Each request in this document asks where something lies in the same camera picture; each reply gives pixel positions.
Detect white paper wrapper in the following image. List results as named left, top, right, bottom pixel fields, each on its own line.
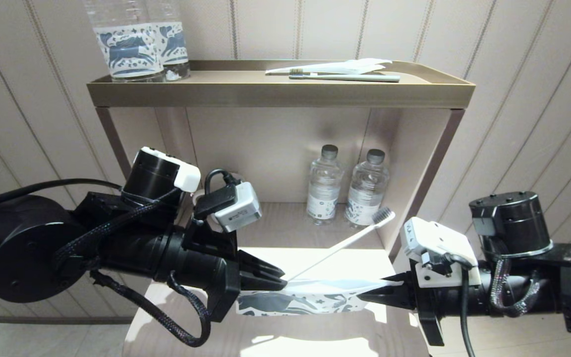
left=266, top=59, right=393, bottom=76

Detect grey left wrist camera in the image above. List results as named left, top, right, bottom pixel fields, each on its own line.
left=214, top=182, right=262, bottom=233

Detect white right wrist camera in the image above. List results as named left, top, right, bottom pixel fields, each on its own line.
left=400, top=217, right=479, bottom=268

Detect pale green toothbrush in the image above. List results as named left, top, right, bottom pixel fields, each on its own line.
left=288, top=69, right=401, bottom=83

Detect white toothbrush black bristles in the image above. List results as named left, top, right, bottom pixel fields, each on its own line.
left=285, top=207, right=396, bottom=283

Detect black left camera cable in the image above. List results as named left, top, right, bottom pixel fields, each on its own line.
left=205, top=170, right=240, bottom=199

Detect blue horse print pouch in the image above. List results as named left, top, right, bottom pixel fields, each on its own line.
left=236, top=278, right=405, bottom=316

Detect black camera cable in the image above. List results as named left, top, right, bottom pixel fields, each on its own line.
left=432, top=252, right=477, bottom=357
left=205, top=170, right=240, bottom=199

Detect smooth black left arm cable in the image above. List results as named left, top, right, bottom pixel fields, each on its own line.
left=0, top=178, right=122, bottom=209

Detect large horse label water bottle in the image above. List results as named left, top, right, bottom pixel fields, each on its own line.
left=83, top=0, right=166, bottom=83
left=146, top=0, right=191, bottom=81

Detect brown shelf unit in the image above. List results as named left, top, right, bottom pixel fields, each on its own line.
left=87, top=59, right=475, bottom=258

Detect braided black arm cable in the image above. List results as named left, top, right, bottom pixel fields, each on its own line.
left=489, top=255, right=544, bottom=318
left=55, top=187, right=182, bottom=263
left=90, top=270, right=212, bottom=348

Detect braided black right arm cable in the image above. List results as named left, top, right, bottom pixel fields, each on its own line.
left=489, top=255, right=544, bottom=318

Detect black right camera cable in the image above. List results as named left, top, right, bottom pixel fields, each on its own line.
left=432, top=252, right=477, bottom=357

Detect braided black left arm cable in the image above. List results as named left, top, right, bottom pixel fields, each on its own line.
left=90, top=270, right=212, bottom=348
left=55, top=187, right=182, bottom=263

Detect small clear water bottle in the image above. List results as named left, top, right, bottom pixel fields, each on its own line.
left=344, top=149, right=391, bottom=230
left=306, top=144, right=343, bottom=225

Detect black left camera bracket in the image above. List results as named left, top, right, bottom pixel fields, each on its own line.
left=186, top=186, right=239, bottom=258

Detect white right camera bracket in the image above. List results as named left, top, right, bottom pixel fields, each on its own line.
left=414, top=260, right=482, bottom=288

